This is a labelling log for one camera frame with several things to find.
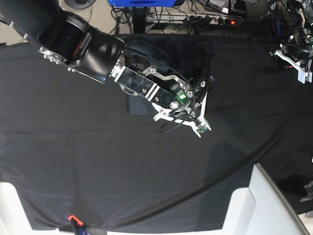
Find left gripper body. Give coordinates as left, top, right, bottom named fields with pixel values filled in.
left=270, top=29, right=313, bottom=84

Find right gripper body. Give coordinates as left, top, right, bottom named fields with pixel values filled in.
left=113, top=55, right=214, bottom=137

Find dark grey T-shirt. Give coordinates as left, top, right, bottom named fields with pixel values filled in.
left=122, top=36, right=213, bottom=116

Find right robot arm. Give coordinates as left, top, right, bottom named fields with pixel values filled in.
left=0, top=0, right=213, bottom=136

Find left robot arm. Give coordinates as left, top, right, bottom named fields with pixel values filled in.
left=267, top=0, right=313, bottom=84

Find white power strip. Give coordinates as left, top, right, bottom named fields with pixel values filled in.
left=146, top=12, right=243, bottom=26

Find black metal table leg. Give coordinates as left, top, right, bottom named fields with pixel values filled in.
left=132, top=7, right=150, bottom=34

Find blue plastic box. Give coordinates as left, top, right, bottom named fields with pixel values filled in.
left=108, top=0, right=176, bottom=7

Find black table cloth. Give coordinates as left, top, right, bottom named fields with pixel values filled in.
left=0, top=37, right=313, bottom=233

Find round grey floor vent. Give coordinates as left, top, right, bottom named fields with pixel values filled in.
left=64, top=0, right=95, bottom=10

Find red clamp at front edge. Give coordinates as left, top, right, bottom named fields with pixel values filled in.
left=67, top=214, right=84, bottom=226

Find blue clamp post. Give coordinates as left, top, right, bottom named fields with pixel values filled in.
left=271, top=18, right=281, bottom=41

